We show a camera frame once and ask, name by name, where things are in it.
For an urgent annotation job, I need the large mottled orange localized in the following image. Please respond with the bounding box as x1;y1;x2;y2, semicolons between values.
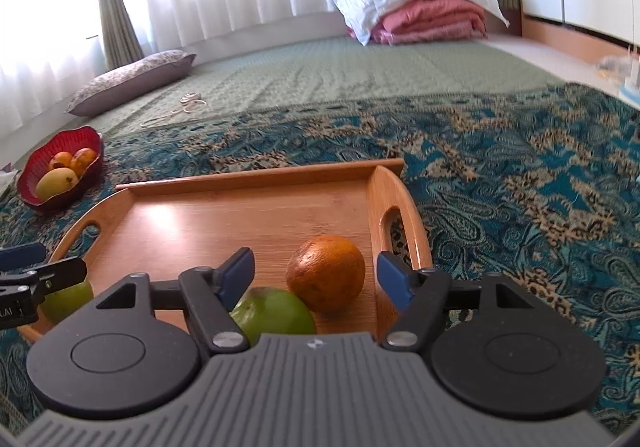
285;235;366;314

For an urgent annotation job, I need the orange fruit in bowl left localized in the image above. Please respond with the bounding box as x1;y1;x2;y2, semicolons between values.
48;151;74;170

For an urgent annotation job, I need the floral grey pillow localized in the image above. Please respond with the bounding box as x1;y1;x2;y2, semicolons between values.
66;49;196;118

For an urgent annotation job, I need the folded pink blanket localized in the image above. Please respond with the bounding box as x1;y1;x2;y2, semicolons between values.
370;0;488;46

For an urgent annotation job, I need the small green apple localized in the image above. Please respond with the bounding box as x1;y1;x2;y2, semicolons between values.
230;287;316;346

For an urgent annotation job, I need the yellow mango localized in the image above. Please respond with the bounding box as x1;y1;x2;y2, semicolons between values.
35;167;78;202

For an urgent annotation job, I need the orange fruit in bowl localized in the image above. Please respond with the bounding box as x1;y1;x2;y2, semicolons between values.
48;151;74;170
70;148;98;178

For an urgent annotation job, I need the wooden serving tray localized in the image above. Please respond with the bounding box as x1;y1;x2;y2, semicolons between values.
51;159;433;335

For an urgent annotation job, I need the teal paisley blanket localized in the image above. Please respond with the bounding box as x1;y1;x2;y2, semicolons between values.
1;84;639;434

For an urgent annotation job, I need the white power adapter with cable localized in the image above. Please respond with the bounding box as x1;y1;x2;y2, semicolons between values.
618;46;640;106

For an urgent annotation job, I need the green drape left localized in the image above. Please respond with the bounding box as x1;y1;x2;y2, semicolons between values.
98;0;143;70

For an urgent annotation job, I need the red fruit bowl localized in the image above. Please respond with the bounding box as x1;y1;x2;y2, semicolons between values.
17;126;104;214

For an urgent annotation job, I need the white coiled cord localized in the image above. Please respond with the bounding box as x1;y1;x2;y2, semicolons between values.
139;94;208;128

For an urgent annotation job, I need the orange fruit in bowl right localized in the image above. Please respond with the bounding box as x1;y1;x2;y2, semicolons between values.
70;148;98;178

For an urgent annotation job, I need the green quilted mat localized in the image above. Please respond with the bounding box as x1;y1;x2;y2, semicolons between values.
83;37;561;137

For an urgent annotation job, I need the large green apple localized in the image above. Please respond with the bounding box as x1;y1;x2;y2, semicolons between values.
39;280;93;325

